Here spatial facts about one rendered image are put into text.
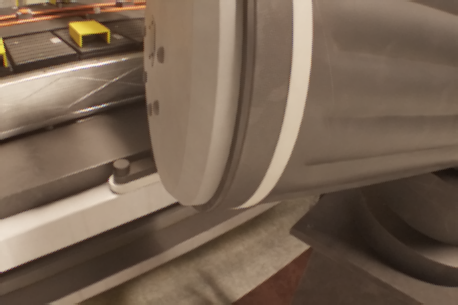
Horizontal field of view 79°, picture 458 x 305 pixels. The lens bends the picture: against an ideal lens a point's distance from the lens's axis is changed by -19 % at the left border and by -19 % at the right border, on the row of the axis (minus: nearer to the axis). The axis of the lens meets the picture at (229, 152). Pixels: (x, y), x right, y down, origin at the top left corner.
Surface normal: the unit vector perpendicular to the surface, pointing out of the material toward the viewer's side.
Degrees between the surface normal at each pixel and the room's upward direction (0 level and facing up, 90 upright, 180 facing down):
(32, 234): 90
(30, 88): 90
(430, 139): 104
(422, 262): 90
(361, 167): 86
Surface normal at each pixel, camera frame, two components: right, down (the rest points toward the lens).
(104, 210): 0.65, 0.45
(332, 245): 0.11, -0.85
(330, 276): -0.65, 0.33
